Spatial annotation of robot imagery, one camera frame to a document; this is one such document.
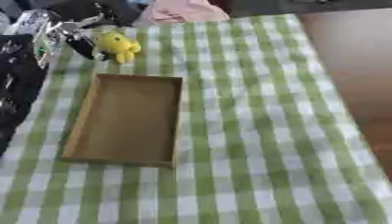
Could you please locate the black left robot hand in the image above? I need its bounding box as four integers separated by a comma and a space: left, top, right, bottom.
45, 0, 141, 62

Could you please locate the yellow soft toy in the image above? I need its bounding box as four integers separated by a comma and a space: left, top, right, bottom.
93, 31, 143, 65

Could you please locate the tan cardboard box brown inside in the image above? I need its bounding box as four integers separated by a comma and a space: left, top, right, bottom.
59, 73, 184, 169

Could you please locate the pink fabric bundle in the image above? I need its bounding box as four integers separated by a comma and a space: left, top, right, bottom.
136, 0, 232, 25

